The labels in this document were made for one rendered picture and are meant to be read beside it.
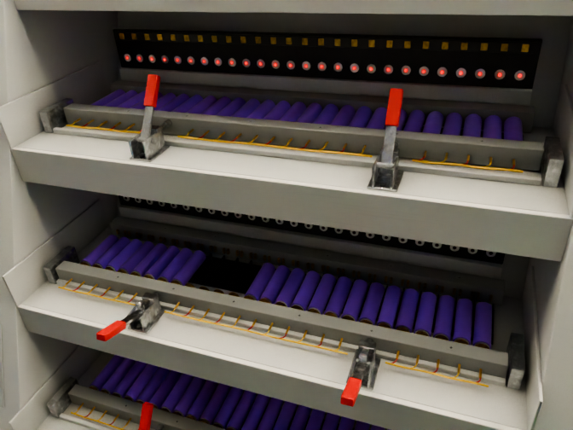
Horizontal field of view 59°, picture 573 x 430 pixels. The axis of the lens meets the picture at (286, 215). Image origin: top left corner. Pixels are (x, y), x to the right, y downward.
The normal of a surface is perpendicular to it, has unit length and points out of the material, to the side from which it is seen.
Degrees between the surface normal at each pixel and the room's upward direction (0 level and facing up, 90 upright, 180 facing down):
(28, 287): 90
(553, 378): 90
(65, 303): 22
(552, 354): 90
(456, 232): 112
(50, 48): 90
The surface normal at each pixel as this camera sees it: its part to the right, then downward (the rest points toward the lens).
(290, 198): -0.34, 0.53
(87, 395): -0.06, -0.84
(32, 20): 0.94, 0.14
